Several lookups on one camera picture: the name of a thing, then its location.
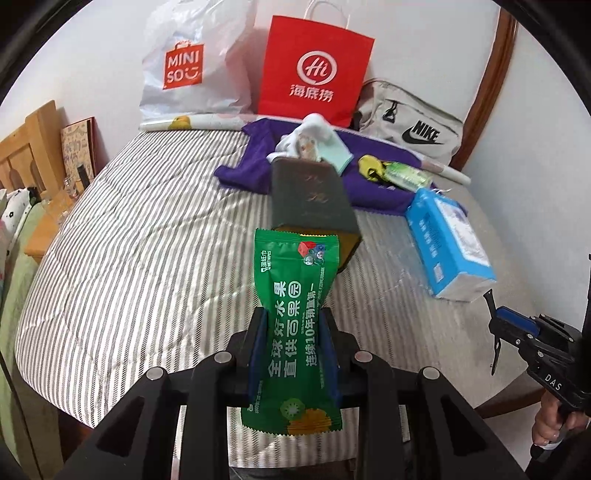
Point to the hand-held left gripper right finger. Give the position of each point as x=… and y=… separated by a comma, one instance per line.
x=334, y=353

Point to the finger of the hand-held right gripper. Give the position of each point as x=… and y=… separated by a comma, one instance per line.
x=517, y=323
x=496, y=355

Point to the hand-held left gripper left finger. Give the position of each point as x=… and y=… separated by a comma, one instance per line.
x=261, y=353

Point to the green wet wipe packet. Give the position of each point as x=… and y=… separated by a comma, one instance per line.
x=291, y=323

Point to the dark green tin box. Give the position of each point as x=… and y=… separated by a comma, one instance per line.
x=309, y=198

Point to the clear green wipes pack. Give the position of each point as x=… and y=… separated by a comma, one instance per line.
x=406, y=175

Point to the pale cleaning cloth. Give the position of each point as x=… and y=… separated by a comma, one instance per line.
x=339, y=154

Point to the person's right forearm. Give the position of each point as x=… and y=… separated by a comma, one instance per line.
x=558, y=464

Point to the person's right hand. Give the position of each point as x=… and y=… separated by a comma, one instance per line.
x=549, y=420

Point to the blue tissue pack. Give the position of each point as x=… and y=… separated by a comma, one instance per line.
x=443, y=240

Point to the striped bed sheet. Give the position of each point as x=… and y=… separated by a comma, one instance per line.
x=161, y=277

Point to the purple towel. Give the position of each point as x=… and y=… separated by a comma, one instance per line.
x=249, y=161

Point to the patterned rolled mat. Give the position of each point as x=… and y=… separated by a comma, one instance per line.
x=203, y=122

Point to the beige waist bag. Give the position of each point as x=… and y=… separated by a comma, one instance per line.
x=406, y=110

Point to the pale green bedspread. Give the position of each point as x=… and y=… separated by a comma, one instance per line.
x=18, y=323

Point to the wooden nightstand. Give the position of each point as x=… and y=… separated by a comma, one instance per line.
x=46, y=230

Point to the dark glass bottle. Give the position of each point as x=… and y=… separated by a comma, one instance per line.
x=83, y=177

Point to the polka dot pillow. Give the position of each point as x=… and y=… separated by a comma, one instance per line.
x=16, y=217

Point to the red paper bag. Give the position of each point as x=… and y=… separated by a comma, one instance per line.
x=314, y=60

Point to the wooden headboard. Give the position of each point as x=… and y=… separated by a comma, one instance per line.
x=32, y=138

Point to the white plastic shopping bag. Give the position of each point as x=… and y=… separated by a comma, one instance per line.
x=198, y=41

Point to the brown wooden door frame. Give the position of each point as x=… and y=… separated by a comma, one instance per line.
x=489, y=92

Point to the brown picture frame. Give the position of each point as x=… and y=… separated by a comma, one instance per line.
x=78, y=143

